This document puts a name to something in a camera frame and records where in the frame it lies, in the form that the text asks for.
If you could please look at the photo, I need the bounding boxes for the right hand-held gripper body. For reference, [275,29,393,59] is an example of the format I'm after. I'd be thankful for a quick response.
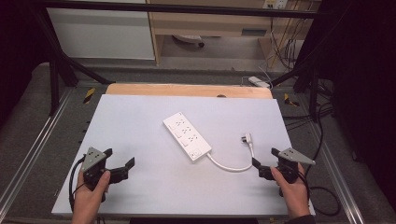
[258,147,317,198]

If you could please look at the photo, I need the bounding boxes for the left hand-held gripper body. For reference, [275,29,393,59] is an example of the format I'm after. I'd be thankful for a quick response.
[81,147,130,202]

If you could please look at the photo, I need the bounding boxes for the person's right hand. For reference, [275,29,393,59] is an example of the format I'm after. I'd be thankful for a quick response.
[270,163,311,219]

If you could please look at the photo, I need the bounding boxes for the person's left hand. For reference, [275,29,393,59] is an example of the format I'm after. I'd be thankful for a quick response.
[71,170,112,219]

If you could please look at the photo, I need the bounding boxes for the white board sheet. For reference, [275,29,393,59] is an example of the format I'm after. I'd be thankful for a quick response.
[50,93,316,218]

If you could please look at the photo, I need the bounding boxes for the white floor power strip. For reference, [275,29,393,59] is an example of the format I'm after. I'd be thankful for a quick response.
[247,76,272,90]

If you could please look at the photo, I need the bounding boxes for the wooden table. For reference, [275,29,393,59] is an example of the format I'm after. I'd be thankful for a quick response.
[105,82,274,100]

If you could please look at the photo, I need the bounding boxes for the white cabinet panel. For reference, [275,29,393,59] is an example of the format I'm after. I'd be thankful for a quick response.
[46,7,156,61]

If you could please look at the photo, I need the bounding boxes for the white chair base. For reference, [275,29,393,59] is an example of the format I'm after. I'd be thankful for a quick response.
[172,34,206,49]

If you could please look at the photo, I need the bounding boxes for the wooden desk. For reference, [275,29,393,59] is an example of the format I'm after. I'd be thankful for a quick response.
[146,0,322,67]

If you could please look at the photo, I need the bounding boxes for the white power strip cable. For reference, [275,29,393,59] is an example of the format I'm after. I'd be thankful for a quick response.
[205,141,256,173]

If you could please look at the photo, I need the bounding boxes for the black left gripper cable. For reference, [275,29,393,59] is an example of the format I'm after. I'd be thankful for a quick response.
[68,155,87,213]

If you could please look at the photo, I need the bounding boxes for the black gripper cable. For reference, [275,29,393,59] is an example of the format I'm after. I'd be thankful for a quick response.
[298,102,342,217]
[68,155,87,213]

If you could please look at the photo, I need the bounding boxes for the black floor cables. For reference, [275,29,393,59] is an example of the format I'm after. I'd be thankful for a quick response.
[281,77,336,133]

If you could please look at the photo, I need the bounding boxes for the aluminium rail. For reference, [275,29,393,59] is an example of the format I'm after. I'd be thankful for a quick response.
[306,117,366,224]
[0,88,75,213]

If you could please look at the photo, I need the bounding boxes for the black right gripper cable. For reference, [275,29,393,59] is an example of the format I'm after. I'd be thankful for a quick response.
[298,102,342,217]

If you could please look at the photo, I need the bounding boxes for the bundle of hanging cables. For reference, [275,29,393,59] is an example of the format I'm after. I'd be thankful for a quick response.
[266,14,308,71]

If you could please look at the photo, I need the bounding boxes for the wall socket panel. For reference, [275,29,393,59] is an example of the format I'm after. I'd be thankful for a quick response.
[262,0,290,10]

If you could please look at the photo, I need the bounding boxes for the black metal frame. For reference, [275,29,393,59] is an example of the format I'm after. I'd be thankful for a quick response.
[31,0,332,123]

